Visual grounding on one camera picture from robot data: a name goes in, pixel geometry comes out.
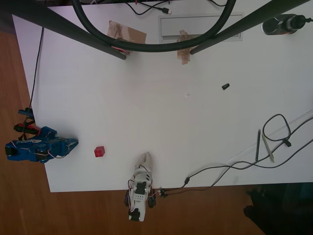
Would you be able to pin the small red cube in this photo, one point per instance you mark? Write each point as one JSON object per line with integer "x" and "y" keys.
{"x": 99, "y": 151}

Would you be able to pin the narrow brown tape piece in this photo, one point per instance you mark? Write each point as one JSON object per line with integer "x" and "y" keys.
{"x": 183, "y": 57}

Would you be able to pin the black red table clamp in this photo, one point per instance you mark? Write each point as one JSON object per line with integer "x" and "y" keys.
{"x": 25, "y": 128}

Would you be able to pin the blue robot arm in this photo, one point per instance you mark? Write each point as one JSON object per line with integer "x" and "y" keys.
{"x": 27, "y": 147}

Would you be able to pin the black tripod leg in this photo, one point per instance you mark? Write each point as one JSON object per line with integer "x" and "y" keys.
{"x": 73, "y": 31}
{"x": 244, "y": 24}

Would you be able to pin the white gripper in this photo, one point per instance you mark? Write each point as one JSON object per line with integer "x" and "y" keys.
{"x": 145, "y": 166}

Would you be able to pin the black cylindrical device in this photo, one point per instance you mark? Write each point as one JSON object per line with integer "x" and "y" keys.
{"x": 278, "y": 24}

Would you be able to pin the black clamp red knob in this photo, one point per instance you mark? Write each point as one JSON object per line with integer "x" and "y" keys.
{"x": 152, "y": 199}

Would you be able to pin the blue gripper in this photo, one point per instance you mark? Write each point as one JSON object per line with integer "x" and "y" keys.
{"x": 66, "y": 144}

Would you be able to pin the black pen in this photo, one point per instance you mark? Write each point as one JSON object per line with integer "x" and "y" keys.
{"x": 257, "y": 147}

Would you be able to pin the clear plastic ruler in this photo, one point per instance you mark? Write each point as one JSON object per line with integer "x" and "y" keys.
{"x": 300, "y": 117}

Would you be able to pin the grey-green pen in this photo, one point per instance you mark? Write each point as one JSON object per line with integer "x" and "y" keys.
{"x": 268, "y": 149}

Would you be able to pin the wide brown tape piece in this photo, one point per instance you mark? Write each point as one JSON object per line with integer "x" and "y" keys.
{"x": 132, "y": 33}

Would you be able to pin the small black cap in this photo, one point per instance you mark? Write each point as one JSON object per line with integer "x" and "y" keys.
{"x": 225, "y": 86}

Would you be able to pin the black office chair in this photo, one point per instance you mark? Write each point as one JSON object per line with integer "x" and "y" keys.
{"x": 281, "y": 210}

